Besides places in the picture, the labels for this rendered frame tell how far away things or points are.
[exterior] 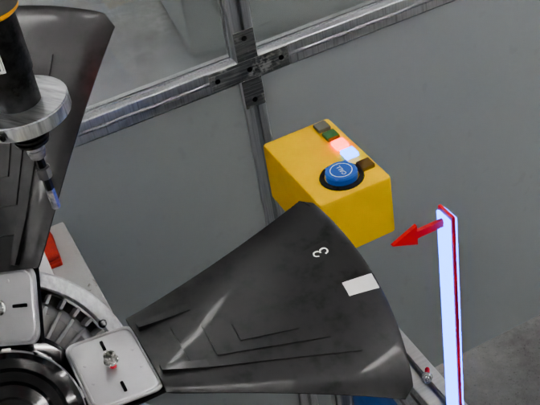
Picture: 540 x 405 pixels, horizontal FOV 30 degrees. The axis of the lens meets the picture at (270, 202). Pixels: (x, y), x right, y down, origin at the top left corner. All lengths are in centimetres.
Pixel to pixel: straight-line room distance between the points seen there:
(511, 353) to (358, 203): 129
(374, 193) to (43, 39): 50
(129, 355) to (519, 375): 161
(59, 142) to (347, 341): 31
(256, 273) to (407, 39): 92
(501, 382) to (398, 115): 79
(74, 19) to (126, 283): 96
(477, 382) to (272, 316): 151
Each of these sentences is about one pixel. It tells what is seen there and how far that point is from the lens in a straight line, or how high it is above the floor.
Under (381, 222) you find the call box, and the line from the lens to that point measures 126.
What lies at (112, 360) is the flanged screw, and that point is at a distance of 89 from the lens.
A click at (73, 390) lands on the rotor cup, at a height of 123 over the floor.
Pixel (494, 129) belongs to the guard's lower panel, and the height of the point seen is 64.
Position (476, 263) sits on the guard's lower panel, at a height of 31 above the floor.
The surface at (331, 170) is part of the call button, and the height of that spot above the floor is 108.
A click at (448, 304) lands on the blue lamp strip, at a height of 107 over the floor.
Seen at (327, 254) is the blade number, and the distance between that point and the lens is 97.
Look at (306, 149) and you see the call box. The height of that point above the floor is 107.
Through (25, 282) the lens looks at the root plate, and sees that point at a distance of 88.
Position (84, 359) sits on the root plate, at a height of 119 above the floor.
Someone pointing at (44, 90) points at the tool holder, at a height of 147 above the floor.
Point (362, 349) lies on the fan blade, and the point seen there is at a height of 115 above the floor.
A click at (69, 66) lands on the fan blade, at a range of 87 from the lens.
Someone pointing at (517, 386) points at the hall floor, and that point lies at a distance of 240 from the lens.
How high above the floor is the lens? 182
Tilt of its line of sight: 38 degrees down
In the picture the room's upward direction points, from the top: 10 degrees counter-clockwise
